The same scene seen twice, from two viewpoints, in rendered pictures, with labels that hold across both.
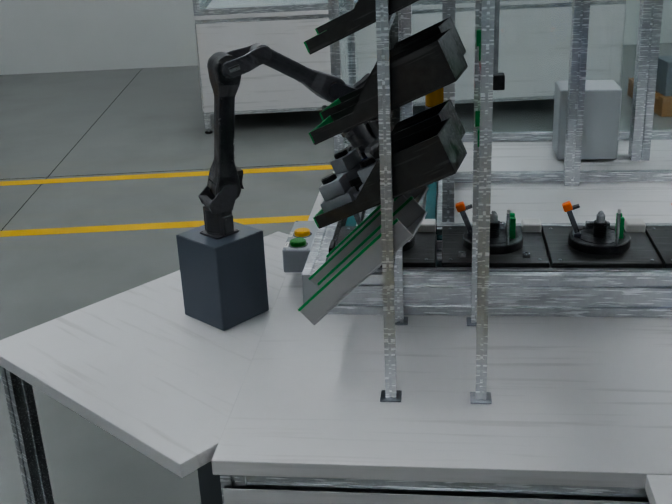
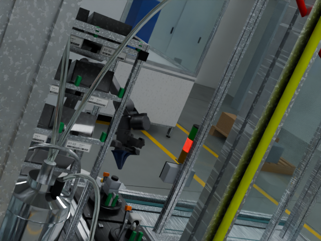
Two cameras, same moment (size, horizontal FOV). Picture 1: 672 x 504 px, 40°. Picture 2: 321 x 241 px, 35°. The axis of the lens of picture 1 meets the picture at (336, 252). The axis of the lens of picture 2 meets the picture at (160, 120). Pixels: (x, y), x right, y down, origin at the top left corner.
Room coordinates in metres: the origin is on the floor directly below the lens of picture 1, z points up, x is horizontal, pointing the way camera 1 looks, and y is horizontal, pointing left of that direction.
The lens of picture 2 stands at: (0.93, -1.62, 1.85)
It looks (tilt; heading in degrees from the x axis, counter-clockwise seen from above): 14 degrees down; 51
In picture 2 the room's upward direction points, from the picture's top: 23 degrees clockwise
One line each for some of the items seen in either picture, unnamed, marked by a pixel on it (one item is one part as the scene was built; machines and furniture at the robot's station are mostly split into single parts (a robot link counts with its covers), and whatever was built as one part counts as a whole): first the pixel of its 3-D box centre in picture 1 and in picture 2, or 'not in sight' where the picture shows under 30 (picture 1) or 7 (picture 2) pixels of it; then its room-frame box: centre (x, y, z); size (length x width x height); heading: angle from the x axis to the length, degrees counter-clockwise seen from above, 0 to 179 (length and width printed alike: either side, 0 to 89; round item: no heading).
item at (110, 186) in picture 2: not in sight; (112, 185); (2.06, -0.13, 1.06); 0.08 x 0.04 x 0.07; 83
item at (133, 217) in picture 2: (427, 229); (133, 220); (2.15, -0.23, 0.97); 0.05 x 0.05 x 0.04; 83
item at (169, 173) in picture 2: not in sight; (187, 155); (2.24, -0.26, 1.29); 0.12 x 0.05 x 0.25; 173
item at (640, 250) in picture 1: (600, 226); not in sight; (2.00, -0.62, 1.01); 0.24 x 0.24 x 0.13; 83
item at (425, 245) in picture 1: (385, 246); (103, 205); (2.06, -0.12, 0.96); 0.24 x 0.24 x 0.02; 83
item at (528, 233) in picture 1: (493, 226); (131, 231); (2.03, -0.37, 1.01); 0.24 x 0.24 x 0.13; 83
